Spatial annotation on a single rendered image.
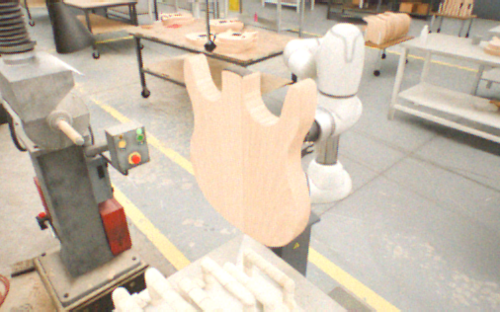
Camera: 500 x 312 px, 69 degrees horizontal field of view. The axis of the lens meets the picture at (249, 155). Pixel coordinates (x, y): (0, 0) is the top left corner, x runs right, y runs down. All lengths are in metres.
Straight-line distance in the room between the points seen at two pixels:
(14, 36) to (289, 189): 1.02
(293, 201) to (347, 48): 0.41
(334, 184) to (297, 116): 1.12
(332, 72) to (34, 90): 0.88
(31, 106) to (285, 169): 0.86
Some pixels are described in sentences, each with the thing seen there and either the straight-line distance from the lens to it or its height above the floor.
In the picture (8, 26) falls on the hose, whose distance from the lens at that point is 1.41.
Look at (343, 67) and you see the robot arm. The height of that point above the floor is 1.61.
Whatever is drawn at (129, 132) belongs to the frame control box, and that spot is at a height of 1.11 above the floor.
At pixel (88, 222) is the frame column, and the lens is 2.13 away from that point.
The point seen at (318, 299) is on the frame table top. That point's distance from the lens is 1.23.
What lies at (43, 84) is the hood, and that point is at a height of 1.50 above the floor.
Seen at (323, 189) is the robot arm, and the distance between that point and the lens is 1.72.
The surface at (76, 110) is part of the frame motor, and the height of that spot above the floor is 1.28.
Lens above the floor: 1.89
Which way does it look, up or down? 31 degrees down
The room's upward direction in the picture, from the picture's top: straight up
